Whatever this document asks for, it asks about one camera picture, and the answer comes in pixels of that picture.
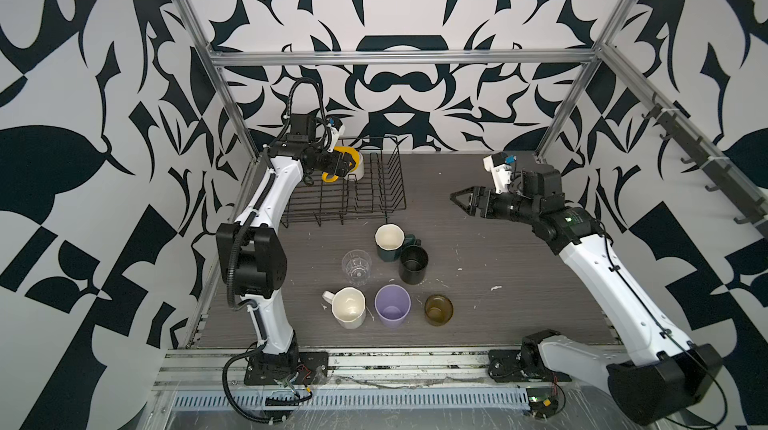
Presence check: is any yellow mug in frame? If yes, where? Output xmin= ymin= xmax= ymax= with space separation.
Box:
xmin=318 ymin=146 xmax=362 ymax=183

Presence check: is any white mug red inside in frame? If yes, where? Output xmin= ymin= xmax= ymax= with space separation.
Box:
xmin=352 ymin=154 xmax=365 ymax=181

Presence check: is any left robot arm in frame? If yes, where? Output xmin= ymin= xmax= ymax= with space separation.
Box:
xmin=216 ymin=78 xmax=356 ymax=379

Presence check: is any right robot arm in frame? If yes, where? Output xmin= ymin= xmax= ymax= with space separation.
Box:
xmin=450 ymin=157 xmax=723 ymax=425

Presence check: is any black mug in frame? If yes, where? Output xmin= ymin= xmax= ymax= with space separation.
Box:
xmin=399 ymin=245 xmax=429 ymax=285

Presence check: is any dark green mug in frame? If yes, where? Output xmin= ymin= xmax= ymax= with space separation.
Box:
xmin=374 ymin=224 xmax=421 ymax=262

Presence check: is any clear glass cup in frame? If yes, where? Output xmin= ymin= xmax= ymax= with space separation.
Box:
xmin=341 ymin=250 xmax=372 ymax=287

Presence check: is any olive glass cup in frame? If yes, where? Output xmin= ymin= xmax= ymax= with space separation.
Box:
xmin=424 ymin=294 xmax=454 ymax=326

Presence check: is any lavender cup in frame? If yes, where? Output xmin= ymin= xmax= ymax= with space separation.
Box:
xmin=374 ymin=284 xmax=412 ymax=328

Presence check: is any cream white mug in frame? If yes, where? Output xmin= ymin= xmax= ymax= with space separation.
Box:
xmin=322 ymin=287 xmax=367 ymax=330

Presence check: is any small green circuit board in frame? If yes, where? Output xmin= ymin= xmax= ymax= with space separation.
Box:
xmin=526 ymin=386 xmax=567 ymax=421

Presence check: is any black wire dish rack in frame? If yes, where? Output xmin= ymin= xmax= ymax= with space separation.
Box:
xmin=281 ymin=136 xmax=407 ymax=228

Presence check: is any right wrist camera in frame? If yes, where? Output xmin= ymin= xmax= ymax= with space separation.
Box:
xmin=483 ymin=153 xmax=517 ymax=194

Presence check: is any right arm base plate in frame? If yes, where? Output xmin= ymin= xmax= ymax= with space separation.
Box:
xmin=487 ymin=347 xmax=572 ymax=383

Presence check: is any grey wall hook rail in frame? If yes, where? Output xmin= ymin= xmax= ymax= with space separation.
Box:
xmin=641 ymin=93 xmax=767 ymax=239

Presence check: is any white slotted cable duct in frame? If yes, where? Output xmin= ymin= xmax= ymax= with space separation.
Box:
xmin=172 ymin=387 xmax=530 ymax=412

